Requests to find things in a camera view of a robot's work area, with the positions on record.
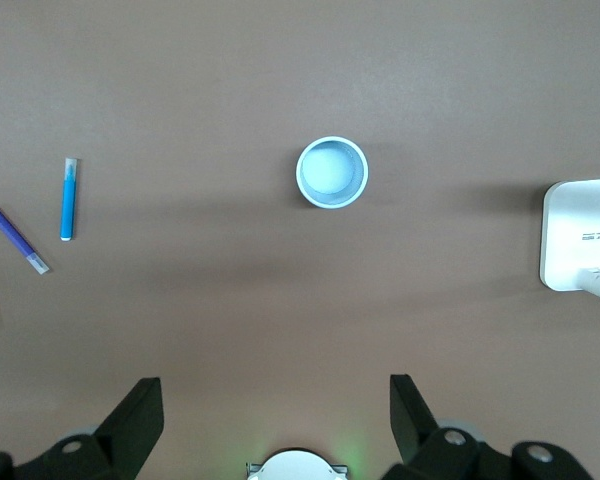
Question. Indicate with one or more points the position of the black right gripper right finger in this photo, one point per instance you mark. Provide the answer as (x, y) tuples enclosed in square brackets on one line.
[(415, 430)]

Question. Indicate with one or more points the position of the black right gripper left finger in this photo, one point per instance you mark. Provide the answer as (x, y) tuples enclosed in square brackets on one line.
[(130, 425)]

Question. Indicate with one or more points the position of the blue marker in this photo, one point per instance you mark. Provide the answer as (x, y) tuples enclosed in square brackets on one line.
[(68, 210)]

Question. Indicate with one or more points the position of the purple marker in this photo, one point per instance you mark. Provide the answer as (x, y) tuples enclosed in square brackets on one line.
[(12, 232)]

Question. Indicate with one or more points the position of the white lamp base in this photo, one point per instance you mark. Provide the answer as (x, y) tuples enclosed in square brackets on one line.
[(570, 235)]

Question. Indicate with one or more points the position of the light blue mesh cup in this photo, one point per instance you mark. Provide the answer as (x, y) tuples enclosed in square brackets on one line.
[(332, 175)]

